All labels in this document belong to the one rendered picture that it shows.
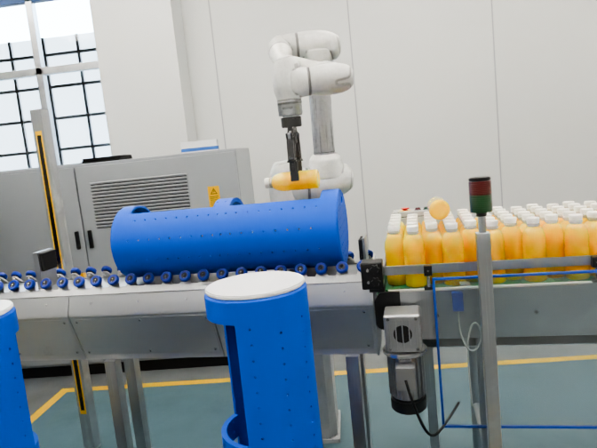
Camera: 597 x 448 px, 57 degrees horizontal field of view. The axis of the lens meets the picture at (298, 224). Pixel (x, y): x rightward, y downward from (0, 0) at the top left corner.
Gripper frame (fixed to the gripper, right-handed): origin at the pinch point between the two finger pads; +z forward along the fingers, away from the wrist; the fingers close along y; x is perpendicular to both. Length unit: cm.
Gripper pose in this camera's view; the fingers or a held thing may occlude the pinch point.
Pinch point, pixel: (296, 172)
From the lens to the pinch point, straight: 204.3
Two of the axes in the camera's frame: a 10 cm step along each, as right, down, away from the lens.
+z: 1.0, 9.9, 1.3
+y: -2.0, 1.5, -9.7
